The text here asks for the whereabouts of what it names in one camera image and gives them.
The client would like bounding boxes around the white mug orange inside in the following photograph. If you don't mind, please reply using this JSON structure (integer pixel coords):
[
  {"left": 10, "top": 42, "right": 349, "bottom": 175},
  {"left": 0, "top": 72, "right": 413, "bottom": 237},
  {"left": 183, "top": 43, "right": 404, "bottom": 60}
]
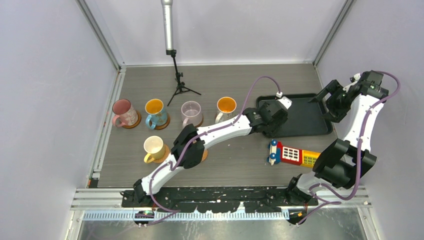
[{"left": 214, "top": 96, "right": 237, "bottom": 124}]

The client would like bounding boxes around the woven rattan round coaster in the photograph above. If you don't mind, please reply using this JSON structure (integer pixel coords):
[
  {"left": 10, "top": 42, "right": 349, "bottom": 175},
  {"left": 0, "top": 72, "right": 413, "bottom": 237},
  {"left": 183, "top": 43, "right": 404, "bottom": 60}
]
[{"left": 201, "top": 149, "right": 208, "bottom": 162}]

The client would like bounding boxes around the lilac mug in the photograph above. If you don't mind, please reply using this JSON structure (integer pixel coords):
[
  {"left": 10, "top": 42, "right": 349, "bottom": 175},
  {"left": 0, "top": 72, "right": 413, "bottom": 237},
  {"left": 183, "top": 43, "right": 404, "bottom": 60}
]
[{"left": 180, "top": 101, "right": 204, "bottom": 128}]

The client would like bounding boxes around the brown wooden coaster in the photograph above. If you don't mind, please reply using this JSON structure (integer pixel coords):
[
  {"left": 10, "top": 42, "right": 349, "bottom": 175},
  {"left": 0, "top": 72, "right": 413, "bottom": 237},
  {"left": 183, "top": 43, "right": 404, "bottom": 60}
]
[
  {"left": 154, "top": 114, "right": 171, "bottom": 130},
  {"left": 122, "top": 110, "right": 142, "bottom": 129}
]

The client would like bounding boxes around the blue mug yellow inside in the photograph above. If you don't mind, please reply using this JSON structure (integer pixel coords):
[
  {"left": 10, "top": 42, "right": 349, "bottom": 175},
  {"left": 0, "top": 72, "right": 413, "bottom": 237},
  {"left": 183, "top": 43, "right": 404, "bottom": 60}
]
[{"left": 145, "top": 98, "right": 168, "bottom": 130}]

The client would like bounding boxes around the yellow mug white inside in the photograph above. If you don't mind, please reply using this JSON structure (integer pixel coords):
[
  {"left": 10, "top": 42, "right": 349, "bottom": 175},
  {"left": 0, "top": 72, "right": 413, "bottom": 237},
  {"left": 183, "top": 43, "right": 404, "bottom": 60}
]
[{"left": 143, "top": 135, "right": 164, "bottom": 164}]

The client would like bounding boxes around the pink floral mug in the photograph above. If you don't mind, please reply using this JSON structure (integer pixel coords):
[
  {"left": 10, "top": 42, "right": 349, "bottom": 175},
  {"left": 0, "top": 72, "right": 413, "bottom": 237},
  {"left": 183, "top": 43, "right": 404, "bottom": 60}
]
[{"left": 112, "top": 99, "right": 138, "bottom": 127}]

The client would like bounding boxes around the dark wooden round coaster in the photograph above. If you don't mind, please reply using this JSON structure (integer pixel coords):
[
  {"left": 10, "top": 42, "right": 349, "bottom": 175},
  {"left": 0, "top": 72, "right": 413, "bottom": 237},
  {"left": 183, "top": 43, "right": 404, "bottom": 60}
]
[{"left": 195, "top": 117, "right": 204, "bottom": 128}]

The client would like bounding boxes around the smooth orange round coaster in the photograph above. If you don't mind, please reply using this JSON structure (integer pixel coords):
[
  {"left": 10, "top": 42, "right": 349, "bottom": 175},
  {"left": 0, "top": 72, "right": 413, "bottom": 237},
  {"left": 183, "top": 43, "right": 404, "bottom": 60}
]
[{"left": 153, "top": 144, "right": 170, "bottom": 164}]

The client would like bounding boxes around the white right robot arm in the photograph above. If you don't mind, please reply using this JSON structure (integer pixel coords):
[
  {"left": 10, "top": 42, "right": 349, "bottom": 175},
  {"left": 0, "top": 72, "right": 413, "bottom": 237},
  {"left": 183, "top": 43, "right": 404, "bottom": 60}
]
[{"left": 284, "top": 70, "right": 390, "bottom": 205}]

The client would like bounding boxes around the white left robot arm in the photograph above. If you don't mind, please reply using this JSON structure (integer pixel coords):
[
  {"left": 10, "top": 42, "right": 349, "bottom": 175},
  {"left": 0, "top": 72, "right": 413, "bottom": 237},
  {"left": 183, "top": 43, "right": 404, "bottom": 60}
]
[{"left": 133, "top": 97, "right": 292, "bottom": 207}]

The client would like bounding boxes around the toy block train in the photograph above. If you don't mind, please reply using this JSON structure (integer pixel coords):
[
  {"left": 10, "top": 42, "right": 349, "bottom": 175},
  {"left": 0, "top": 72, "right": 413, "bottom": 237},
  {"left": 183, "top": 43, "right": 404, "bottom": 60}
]
[{"left": 266, "top": 139, "right": 321, "bottom": 168}]

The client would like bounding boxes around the black plastic tray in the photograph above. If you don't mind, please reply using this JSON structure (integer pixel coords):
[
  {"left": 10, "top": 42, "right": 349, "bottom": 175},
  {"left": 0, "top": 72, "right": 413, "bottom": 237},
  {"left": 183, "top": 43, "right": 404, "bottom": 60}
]
[{"left": 262, "top": 93, "right": 333, "bottom": 139}]

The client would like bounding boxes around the silver microphone on tripod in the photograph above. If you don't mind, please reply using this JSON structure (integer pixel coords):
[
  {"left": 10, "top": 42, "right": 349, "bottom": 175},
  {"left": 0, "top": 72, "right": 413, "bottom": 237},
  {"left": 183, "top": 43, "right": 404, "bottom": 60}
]
[{"left": 160, "top": 0, "right": 202, "bottom": 106}]

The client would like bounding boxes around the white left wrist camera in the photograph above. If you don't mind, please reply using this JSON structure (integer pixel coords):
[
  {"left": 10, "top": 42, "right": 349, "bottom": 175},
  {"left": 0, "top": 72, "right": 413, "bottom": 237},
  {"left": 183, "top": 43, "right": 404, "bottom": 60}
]
[{"left": 275, "top": 91, "right": 293, "bottom": 110}]

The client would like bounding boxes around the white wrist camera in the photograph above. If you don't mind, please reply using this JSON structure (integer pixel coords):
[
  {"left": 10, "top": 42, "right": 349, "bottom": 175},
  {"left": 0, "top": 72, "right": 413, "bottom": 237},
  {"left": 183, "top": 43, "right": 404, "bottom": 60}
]
[
  {"left": 343, "top": 73, "right": 361, "bottom": 93},
  {"left": 275, "top": 91, "right": 293, "bottom": 110}
]

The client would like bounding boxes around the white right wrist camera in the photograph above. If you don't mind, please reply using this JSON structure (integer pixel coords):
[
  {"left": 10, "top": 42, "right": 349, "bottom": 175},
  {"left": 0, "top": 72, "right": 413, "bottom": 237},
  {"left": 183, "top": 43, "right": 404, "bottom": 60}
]
[{"left": 343, "top": 73, "right": 361, "bottom": 93}]

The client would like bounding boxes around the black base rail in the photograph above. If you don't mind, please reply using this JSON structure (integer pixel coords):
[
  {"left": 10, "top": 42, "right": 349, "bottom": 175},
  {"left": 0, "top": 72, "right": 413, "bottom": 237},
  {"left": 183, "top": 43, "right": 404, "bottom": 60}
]
[{"left": 120, "top": 186, "right": 318, "bottom": 213}]

